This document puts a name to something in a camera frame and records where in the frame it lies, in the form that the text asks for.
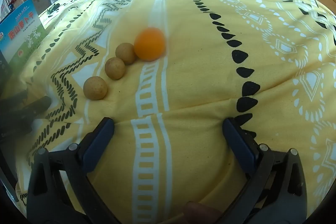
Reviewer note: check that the orange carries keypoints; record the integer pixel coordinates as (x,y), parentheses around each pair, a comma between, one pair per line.
(150,43)

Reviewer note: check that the person's right hand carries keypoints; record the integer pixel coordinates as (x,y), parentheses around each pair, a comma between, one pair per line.
(200,213)

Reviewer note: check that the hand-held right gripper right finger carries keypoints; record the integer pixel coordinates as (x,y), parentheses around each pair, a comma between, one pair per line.
(237,144)

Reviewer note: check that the blue green printed box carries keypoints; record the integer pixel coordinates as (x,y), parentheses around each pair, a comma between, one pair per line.
(23,29)

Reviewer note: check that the yellow patterned blanket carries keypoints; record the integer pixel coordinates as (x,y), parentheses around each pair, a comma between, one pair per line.
(199,87)

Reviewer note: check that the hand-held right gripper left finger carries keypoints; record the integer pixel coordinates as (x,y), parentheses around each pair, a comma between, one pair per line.
(98,144)

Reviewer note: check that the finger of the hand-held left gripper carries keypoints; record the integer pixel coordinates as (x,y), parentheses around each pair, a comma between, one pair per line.
(36,106)
(14,98)

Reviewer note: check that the brown round longan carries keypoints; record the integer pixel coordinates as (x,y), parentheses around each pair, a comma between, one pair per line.
(95,88)
(126,53)
(115,68)

